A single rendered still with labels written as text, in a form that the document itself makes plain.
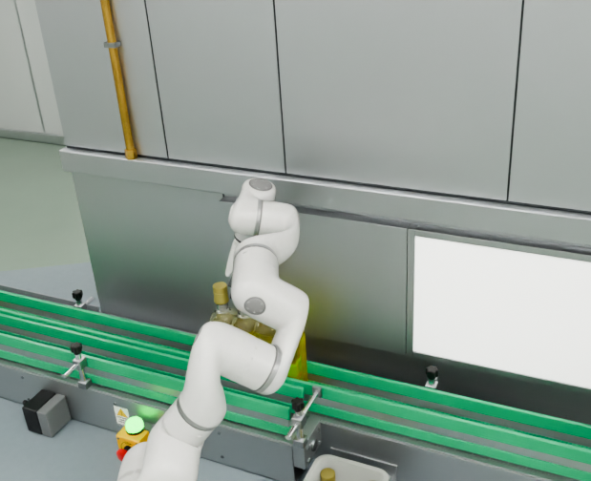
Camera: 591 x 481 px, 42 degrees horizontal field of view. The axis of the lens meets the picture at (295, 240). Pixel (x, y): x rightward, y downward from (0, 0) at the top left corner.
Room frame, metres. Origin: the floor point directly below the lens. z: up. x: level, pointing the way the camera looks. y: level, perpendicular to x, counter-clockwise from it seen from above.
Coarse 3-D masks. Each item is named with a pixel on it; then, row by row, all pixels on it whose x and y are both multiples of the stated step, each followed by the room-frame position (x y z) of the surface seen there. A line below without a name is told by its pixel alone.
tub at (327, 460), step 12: (324, 456) 1.29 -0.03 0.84; (336, 456) 1.29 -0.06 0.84; (312, 468) 1.26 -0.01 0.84; (324, 468) 1.28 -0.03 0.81; (336, 468) 1.28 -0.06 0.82; (348, 468) 1.26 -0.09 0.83; (360, 468) 1.25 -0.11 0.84; (372, 468) 1.25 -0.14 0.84; (312, 480) 1.24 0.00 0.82; (336, 480) 1.27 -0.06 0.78; (348, 480) 1.26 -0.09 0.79; (360, 480) 1.25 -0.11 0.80; (384, 480) 1.21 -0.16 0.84
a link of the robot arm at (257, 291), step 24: (240, 264) 1.18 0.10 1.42; (264, 264) 1.18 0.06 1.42; (240, 288) 1.12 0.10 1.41; (264, 288) 1.12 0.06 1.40; (288, 288) 1.14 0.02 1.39; (264, 312) 1.11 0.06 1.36; (288, 312) 1.11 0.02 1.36; (288, 336) 1.09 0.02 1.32; (288, 360) 1.06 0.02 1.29; (264, 384) 1.03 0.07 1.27
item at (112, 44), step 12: (108, 0) 1.79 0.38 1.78; (108, 12) 1.78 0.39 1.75; (108, 24) 1.78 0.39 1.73; (108, 36) 1.78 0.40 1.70; (108, 48) 1.79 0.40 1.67; (120, 72) 1.79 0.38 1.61; (120, 84) 1.78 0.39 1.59; (120, 96) 1.78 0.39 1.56; (120, 108) 1.78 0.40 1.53; (132, 144) 1.79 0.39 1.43; (132, 156) 1.78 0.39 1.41
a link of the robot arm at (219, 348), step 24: (216, 336) 1.04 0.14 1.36; (240, 336) 1.06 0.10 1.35; (192, 360) 1.02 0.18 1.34; (216, 360) 1.01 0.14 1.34; (240, 360) 1.03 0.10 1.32; (264, 360) 1.05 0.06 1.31; (192, 384) 1.00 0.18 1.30; (216, 384) 1.00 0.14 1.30; (240, 384) 1.04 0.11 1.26; (192, 408) 0.99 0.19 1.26; (216, 408) 0.99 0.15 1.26
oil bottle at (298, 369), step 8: (304, 328) 1.47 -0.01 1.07; (304, 336) 1.46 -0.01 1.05; (304, 344) 1.46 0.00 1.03; (296, 352) 1.43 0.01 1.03; (304, 352) 1.46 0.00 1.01; (296, 360) 1.43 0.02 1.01; (304, 360) 1.46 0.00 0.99; (296, 368) 1.43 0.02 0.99; (304, 368) 1.45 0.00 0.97; (288, 376) 1.44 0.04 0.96; (296, 376) 1.43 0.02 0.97; (304, 376) 1.45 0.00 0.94
